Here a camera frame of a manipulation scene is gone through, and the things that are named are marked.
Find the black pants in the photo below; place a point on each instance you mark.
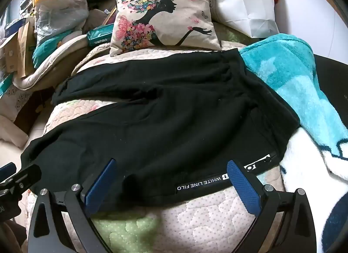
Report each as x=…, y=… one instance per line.
x=163, y=119

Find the teal plastic packet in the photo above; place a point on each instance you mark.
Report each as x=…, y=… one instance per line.
x=43, y=51

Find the grey folded cloth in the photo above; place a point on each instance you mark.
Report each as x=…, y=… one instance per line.
x=244, y=2

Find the floral silhouette print cushion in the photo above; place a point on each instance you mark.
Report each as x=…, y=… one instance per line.
x=163, y=24

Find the teal tissue packet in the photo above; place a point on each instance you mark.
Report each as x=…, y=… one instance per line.
x=100, y=36

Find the quilted patchwork bed cover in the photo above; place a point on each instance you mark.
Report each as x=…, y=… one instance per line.
x=204, y=215

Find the teal and white fleece blanket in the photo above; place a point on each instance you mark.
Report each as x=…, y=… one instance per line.
x=293, y=78

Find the clear plastic bag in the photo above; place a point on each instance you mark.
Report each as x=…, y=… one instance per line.
x=59, y=16

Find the cardboard boxes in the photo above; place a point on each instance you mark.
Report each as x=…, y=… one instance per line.
x=25, y=43

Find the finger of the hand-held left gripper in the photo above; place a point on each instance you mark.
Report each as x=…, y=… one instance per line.
x=7, y=170
x=27, y=175

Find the beige padded mat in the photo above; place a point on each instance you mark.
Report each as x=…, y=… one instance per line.
x=54, y=62

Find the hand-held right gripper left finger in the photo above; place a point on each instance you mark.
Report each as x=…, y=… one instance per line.
x=100, y=185

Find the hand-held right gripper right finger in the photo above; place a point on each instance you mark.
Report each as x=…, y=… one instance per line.
x=243, y=187

